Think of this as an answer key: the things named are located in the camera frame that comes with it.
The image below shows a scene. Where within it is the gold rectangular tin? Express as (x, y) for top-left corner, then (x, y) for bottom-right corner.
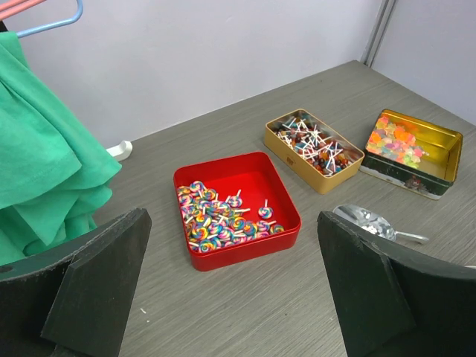
(264, 109), (364, 195)

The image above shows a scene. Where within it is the silver metal scoop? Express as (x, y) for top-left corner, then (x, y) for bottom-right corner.
(332, 204), (430, 245)

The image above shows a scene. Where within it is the blue clothes hanger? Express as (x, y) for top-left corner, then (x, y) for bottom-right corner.
(16, 0), (84, 39)

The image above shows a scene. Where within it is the pink clothes hanger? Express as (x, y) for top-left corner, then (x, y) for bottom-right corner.
(0, 0), (45, 21)

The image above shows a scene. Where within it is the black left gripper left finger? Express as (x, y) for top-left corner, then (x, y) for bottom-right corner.
(1, 208), (152, 356)

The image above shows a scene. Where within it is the red square candy box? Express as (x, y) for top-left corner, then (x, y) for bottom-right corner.
(173, 152), (301, 271)

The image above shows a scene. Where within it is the green cloth garment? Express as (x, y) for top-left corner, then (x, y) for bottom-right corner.
(1, 32), (121, 264)

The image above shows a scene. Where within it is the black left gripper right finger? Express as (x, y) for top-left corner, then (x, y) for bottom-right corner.
(317, 211), (475, 356)

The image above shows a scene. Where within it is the white rack foot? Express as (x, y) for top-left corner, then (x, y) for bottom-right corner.
(106, 141), (133, 162)

